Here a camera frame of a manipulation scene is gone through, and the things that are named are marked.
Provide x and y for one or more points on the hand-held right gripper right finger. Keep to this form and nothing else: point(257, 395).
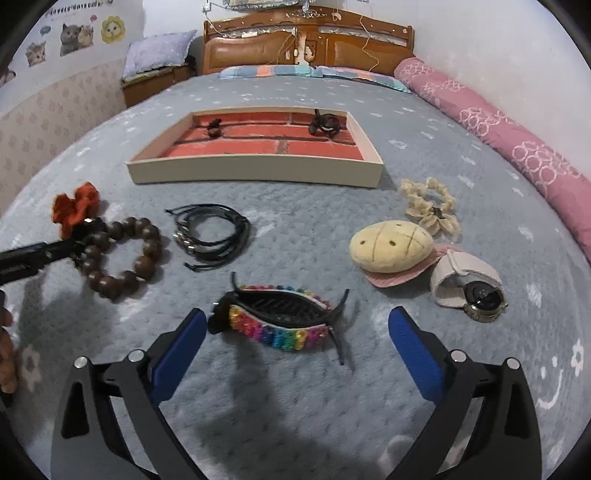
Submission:
point(415, 355)

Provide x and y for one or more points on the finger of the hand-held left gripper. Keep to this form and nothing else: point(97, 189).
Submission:
point(32, 261)

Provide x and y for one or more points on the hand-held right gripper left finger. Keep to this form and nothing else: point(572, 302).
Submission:
point(180, 355)

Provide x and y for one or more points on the orange-red cloth pouch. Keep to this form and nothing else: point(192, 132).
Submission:
point(74, 205)

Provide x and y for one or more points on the white band wristwatch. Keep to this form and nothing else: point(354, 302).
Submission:
point(455, 277)

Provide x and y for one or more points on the rainbow beaded hair clip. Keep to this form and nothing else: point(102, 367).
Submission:
point(277, 334)

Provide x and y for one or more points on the cream turtle-shell plush toy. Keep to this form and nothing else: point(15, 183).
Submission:
point(390, 244)

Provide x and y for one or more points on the brick-patterned cardboard tray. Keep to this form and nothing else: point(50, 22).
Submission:
point(254, 173)

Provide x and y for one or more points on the person's left hand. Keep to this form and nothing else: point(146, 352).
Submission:
point(7, 350)

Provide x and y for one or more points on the grey flower bedspread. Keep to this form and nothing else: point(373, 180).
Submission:
point(295, 212)

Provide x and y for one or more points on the wooden nightstand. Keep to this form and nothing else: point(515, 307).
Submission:
point(152, 85)

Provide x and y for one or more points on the pink rolled quilt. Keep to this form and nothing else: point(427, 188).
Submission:
point(498, 134)

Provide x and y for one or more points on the lavender dotted pillow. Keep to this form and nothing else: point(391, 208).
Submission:
point(159, 53)

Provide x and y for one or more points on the dark hair claw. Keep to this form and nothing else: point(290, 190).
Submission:
point(324, 123)

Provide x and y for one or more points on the striped plaid pillow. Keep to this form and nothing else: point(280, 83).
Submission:
point(268, 71)
point(364, 76)

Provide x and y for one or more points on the wooden headboard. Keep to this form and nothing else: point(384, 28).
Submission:
point(249, 50)

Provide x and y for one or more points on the hanging floral quilt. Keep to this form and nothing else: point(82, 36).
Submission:
point(268, 3)

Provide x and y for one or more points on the hat cat wall sticker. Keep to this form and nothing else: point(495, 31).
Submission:
point(5, 74)

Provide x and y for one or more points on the tabby kitten wall sticker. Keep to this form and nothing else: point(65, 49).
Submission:
point(36, 54)

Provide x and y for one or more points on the grey cat wall sticker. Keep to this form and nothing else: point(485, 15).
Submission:
point(76, 38)

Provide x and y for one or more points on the sunflower cat wall sticker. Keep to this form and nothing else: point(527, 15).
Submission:
point(113, 28)

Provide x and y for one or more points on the lettering wall sticker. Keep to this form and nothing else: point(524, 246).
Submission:
point(76, 6)

